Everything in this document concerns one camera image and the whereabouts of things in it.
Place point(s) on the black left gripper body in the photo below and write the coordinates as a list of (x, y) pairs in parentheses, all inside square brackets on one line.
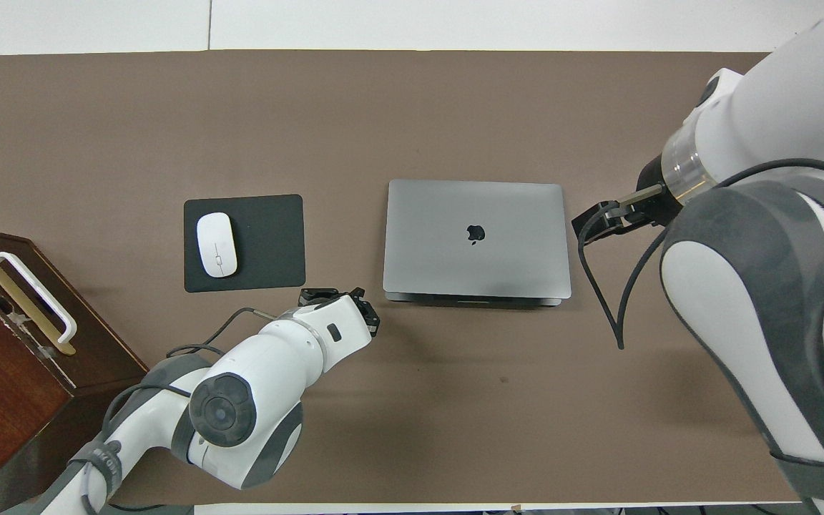
[(371, 318)]

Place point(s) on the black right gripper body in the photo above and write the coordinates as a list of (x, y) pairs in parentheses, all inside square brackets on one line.
[(659, 204)]

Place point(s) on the grey laptop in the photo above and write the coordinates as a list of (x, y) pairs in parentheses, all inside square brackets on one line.
[(476, 236)]

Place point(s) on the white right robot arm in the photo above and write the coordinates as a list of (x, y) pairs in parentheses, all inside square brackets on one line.
[(777, 107)]

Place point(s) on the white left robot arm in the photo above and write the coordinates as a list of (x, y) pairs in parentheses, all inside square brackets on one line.
[(269, 365)]

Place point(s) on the black mouse pad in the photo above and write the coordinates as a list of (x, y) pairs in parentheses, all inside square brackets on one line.
[(269, 243)]

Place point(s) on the white computer mouse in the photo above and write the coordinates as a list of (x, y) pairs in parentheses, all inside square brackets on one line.
[(217, 245)]

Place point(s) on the brown table mat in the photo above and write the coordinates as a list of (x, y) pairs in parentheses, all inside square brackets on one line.
[(455, 107)]

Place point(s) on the dark wooden box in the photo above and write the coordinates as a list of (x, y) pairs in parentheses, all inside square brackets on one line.
[(4, 386)]

